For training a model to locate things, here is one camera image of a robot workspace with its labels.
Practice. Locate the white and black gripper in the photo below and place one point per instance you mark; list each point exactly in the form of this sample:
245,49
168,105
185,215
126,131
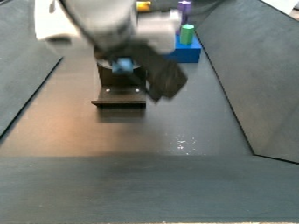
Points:
114,23

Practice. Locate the light blue oval cylinder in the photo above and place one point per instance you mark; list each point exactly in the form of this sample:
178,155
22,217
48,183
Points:
123,66

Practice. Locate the black curved fixture stand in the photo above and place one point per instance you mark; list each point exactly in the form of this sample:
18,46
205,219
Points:
120,89

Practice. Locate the blue foam shape-sorter block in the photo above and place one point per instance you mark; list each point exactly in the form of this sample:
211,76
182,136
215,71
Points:
186,53

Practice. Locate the green hexagonal peg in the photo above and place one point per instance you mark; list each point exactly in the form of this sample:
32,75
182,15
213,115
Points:
186,34

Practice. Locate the purple star peg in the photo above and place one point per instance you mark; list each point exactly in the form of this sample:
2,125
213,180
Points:
185,7

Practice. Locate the yellow notched block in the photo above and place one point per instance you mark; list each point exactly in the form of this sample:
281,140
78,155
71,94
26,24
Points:
143,6

